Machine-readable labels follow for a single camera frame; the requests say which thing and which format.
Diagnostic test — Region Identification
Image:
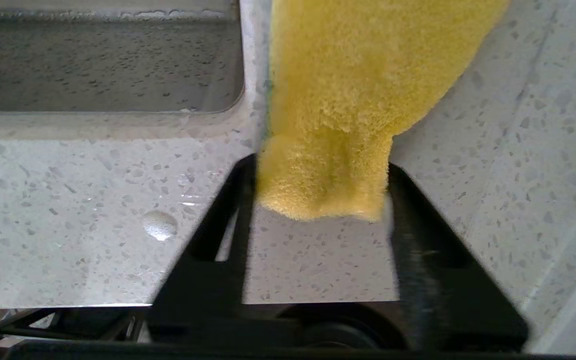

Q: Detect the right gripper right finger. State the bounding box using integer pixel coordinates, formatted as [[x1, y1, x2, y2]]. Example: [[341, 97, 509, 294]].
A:
[[385, 162, 529, 351]]

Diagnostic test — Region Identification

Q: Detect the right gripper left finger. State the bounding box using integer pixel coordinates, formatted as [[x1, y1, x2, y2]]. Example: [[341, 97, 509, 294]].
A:
[[147, 152, 259, 343]]

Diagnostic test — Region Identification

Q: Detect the yellow sponge green backing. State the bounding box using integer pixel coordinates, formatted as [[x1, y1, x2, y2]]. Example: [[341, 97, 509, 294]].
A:
[[257, 0, 511, 222]]

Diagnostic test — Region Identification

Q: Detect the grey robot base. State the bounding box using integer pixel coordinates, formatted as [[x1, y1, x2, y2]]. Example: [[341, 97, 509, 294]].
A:
[[248, 302, 406, 348]]

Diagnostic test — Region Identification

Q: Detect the stainless steel sink basin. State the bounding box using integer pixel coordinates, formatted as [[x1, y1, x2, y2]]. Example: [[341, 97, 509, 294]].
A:
[[0, 0, 245, 113]]

